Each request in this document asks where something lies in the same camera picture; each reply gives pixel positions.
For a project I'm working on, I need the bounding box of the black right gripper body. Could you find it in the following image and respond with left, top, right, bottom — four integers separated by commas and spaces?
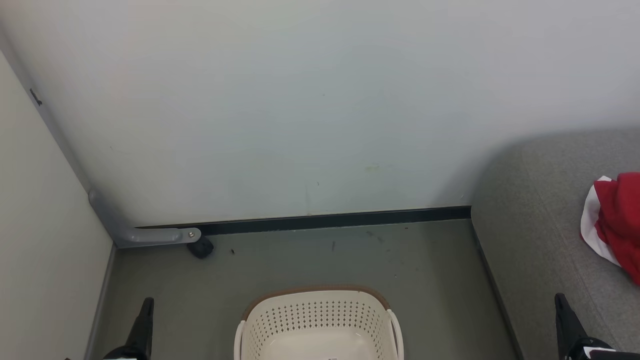
567, 338, 624, 360

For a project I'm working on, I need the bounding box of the cream perforated laundry basket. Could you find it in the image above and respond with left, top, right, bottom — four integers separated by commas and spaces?
233, 285, 405, 360

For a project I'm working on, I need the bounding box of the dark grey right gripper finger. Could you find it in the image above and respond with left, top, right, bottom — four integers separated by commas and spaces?
554, 293, 589, 360

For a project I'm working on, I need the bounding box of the grey metal corner bracket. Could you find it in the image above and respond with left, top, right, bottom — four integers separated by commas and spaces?
88, 188, 202, 249

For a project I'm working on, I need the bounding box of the grey fabric sofa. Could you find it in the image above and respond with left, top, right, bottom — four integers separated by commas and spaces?
470, 129, 640, 360

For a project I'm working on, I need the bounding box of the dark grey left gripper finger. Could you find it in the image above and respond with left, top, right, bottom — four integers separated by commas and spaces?
102, 297, 155, 360

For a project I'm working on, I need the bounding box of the black round caster foot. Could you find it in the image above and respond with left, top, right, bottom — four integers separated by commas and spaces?
187, 236, 215, 260

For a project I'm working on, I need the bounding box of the black baseboard strip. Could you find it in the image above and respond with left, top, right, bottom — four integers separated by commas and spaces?
136, 205, 472, 236

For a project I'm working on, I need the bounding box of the red and white garment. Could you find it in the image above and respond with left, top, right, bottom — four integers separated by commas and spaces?
580, 172, 640, 287

